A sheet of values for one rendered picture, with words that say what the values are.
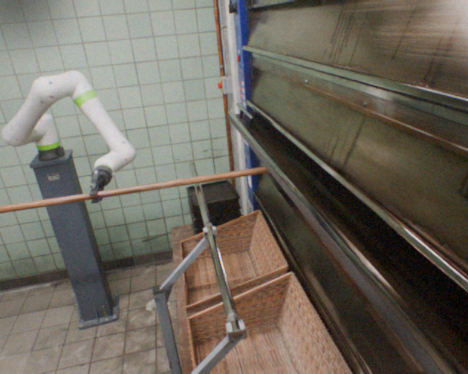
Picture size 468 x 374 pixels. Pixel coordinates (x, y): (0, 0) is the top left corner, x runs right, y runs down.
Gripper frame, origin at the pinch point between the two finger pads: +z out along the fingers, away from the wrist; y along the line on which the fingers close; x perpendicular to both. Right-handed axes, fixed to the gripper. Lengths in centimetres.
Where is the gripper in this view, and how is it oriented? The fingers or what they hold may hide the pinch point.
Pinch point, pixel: (94, 195)
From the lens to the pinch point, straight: 175.1
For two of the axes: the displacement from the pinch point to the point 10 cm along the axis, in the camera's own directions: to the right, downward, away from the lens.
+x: -9.8, 1.5, -1.5
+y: 0.8, 9.1, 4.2
